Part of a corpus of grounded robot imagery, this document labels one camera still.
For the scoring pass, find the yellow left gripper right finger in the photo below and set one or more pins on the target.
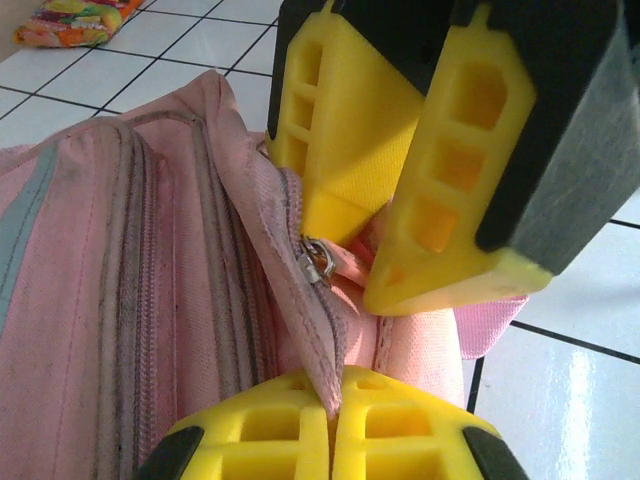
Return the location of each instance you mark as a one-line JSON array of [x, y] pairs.
[[400, 460]]

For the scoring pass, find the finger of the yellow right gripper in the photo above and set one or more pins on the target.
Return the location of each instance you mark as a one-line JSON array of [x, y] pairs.
[[500, 175], [360, 125]]

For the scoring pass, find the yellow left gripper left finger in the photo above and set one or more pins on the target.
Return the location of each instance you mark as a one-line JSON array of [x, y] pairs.
[[280, 450]]

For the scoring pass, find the pink student backpack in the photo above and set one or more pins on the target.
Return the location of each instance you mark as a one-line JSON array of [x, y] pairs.
[[150, 250]]

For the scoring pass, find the orange snack packet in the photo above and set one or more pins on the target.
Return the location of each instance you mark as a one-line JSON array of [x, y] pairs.
[[75, 25]]

